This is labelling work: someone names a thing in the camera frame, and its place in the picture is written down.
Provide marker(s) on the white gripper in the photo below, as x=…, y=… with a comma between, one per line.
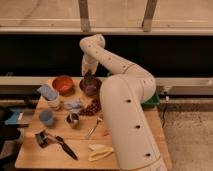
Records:
x=89, y=64

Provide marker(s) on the black eraser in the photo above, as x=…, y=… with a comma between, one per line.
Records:
x=88, y=78

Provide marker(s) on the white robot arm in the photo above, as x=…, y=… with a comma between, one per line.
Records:
x=132, y=139

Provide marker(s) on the purple bowl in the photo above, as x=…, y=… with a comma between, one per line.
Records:
x=90, y=89

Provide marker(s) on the orange bowl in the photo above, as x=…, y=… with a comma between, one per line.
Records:
x=63, y=84

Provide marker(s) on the red grapes bunch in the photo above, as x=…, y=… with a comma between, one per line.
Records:
x=92, y=108

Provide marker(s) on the crumpled white cloth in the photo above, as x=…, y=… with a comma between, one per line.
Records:
x=73, y=106

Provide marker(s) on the blue sponge cloth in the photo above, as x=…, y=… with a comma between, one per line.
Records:
x=47, y=92

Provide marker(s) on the white cup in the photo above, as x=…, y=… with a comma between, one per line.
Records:
x=54, y=104

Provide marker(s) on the metal fork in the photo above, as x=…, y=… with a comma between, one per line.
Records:
x=98, y=120

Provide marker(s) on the small metal cup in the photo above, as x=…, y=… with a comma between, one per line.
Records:
x=73, y=120

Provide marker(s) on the blue plastic cup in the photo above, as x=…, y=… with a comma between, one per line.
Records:
x=46, y=117

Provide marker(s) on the green plastic tray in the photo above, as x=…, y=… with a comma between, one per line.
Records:
x=151, y=100

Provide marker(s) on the black metal clip tool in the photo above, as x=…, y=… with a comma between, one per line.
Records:
x=44, y=139

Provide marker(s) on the blue book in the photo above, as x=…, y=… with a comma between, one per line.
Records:
x=21, y=117

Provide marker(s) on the black handled knife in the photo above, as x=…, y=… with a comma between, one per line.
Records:
x=66, y=148

